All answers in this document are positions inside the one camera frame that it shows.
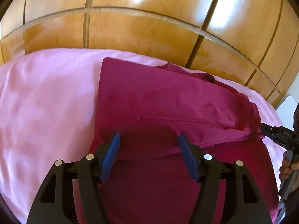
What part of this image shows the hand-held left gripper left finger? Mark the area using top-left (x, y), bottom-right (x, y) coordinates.
top-left (27, 133), bottom-right (121, 224)

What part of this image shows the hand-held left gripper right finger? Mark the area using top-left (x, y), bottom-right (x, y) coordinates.
top-left (178, 133), bottom-right (274, 224)

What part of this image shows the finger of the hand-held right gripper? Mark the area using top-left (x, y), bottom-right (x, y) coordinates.
top-left (259, 123), bottom-right (281, 134)
top-left (264, 133), bottom-right (288, 148)

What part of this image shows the maroon garment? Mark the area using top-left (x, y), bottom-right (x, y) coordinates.
top-left (75, 57), bottom-right (281, 224)

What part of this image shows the person's right hand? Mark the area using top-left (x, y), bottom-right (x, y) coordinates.
top-left (279, 152), bottom-right (299, 181)

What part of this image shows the pink blanket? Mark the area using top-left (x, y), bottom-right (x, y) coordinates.
top-left (0, 48), bottom-right (284, 224)

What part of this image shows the wooden wardrobe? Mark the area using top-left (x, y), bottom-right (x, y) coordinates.
top-left (0, 0), bottom-right (299, 109)

